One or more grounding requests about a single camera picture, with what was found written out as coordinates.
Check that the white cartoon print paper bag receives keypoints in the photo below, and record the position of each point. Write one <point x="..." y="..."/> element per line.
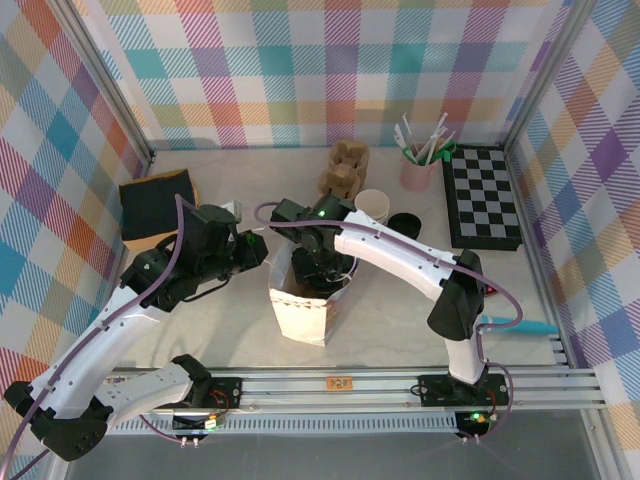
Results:
<point x="300" y="320"/>

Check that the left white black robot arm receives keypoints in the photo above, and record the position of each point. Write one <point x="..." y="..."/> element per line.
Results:
<point x="100" y="345"/>

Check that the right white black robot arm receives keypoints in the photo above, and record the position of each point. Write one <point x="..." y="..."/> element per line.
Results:
<point x="395" y="250"/>

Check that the stack of paper cups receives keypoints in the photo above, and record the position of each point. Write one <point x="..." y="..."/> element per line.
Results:
<point x="372" y="202"/>

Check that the stack of cardboard cup carriers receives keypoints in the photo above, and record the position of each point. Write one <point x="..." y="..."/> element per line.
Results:
<point x="345" y="175"/>

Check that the navy topped tan sponge block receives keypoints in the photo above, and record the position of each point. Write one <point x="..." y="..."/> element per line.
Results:
<point x="150" y="205"/>

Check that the stack of black cup lids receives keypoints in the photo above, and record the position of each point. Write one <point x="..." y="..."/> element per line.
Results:
<point x="405" y="225"/>

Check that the pink straw holder cup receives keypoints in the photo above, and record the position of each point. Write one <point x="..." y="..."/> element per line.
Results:
<point x="417" y="172"/>

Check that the small orange label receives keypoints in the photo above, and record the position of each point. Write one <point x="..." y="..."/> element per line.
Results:
<point x="339" y="383"/>

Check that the white wrapped straw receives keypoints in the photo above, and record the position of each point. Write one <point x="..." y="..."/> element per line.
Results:
<point x="401" y="140"/>
<point x="437" y="132"/>
<point x="447" y="139"/>
<point x="407" y="130"/>

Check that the green plastic stirrer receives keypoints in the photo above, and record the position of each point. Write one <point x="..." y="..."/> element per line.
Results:
<point x="450" y="148"/>

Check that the small dark red card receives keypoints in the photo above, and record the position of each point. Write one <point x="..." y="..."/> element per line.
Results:
<point x="492" y="292"/>

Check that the black grey chessboard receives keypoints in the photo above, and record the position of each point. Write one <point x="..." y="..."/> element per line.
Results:
<point x="482" y="200"/>

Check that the small controller circuit board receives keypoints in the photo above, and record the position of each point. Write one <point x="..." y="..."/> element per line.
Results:
<point x="210" y="424"/>
<point x="477" y="419"/>

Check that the teal plastic tool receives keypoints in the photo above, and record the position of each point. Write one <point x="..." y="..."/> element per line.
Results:
<point x="530" y="326"/>

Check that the aluminium frame rail with slots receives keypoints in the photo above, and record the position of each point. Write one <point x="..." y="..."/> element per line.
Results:
<point x="300" y="395"/>

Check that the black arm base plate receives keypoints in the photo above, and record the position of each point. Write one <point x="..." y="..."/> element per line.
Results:
<point x="435" y="390"/>
<point x="230" y="390"/>

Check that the aluminium frame post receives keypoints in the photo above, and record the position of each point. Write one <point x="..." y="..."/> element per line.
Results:
<point x="111" y="85"/>
<point x="546" y="75"/>

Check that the aluminium frame side rail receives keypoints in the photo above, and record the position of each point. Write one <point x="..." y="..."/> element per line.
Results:
<point x="531" y="215"/>

